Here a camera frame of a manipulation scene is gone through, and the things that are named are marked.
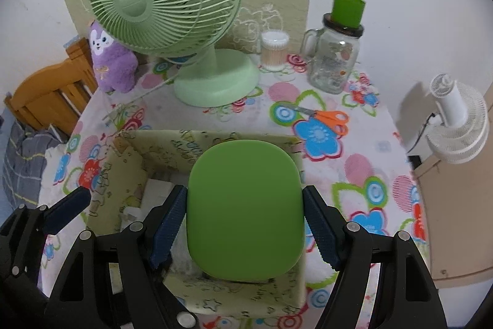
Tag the grey plaid blanket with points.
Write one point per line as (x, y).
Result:
(27, 159)

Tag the white standing fan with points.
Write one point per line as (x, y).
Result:
(458, 121)

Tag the printed fabric storage box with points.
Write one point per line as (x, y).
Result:
(231, 298)

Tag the purple plush bunny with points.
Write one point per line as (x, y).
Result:
(113, 63)

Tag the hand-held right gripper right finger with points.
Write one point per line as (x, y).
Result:
(321, 227)

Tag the beige door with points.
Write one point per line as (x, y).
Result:
(462, 236)

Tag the floral tablecloth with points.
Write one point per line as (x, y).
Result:
(369, 144)

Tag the green case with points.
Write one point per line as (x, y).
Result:
(242, 205)

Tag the green desk fan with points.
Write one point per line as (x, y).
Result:
(131, 3)

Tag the wooden chair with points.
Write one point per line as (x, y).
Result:
(42, 97)

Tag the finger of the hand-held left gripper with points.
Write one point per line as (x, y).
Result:
(65, 209)

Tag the clear cotton swab jar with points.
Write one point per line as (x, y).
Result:
(274, 55)

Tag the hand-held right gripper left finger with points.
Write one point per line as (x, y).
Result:
(169, 225)

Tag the glass mug jar green lid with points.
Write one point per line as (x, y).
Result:
(331, 59)

